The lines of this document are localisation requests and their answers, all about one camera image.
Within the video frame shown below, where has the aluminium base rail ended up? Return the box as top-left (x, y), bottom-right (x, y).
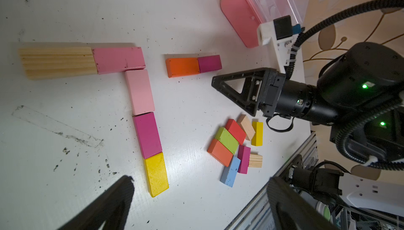
top-left (223, 130), bottom-right (404, 230)

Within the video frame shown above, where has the light pink block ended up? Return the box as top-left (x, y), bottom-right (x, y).
top-left (125, 69), bottom-right (155, 115)

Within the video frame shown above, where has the thin yellow block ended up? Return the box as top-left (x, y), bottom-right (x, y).
top-left (144, 152), bottom-right (169, 197)

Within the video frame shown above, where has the green block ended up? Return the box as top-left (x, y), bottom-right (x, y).
top-left (215, 127), bottom-right (239, 155)

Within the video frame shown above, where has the ridged wood block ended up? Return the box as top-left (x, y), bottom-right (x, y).
top-left (248, 154), bottom-right (263, 168)

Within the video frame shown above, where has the pink plastic storage box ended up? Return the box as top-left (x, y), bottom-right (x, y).
top-left (220, 0), bottom-right (309, 48)

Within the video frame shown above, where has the dark pink block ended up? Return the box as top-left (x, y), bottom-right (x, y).
top-left (133, 112), bottom-right (163, 159)

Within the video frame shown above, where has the orange block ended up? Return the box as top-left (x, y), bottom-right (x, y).
top-left (166, 58), bottom-right (201, 78)

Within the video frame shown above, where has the tan wood block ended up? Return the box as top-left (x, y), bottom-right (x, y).
top-left (237, 114), bottom-right (255, 141)

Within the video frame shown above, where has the orange-red block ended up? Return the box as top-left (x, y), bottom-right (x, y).
top-left (207, 139), bottom-right (233, 167)

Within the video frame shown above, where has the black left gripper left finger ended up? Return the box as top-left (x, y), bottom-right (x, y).
top-left (60, 175), bottom-right (134, 230)

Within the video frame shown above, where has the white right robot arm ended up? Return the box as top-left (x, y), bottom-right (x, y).
top-left (212, 0), bottom-right (404, 171)

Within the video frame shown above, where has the blue block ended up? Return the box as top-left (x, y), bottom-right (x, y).
top-left (220, 156), bottom-right (241, 188)

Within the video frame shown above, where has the magenta slanted block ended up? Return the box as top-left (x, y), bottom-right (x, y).
top-left (237, 145), bottom-right (251, 174)

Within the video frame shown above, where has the natural wood block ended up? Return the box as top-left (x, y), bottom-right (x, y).
top-left (19, 47), bottom-right (98, 80)

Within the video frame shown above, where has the red block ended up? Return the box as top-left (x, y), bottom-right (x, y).
top-left (225, 119), bottom-right (246, 145)

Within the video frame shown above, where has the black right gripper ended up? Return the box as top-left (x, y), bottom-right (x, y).
top-left (211, 68), bottom-right (339, 125)

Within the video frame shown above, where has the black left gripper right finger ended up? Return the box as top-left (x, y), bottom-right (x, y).
top-left (267, 177), bottom-right (337, 230)

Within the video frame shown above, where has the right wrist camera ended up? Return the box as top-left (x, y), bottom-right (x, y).
top-left (257, 16), bottom-right (305, 73)

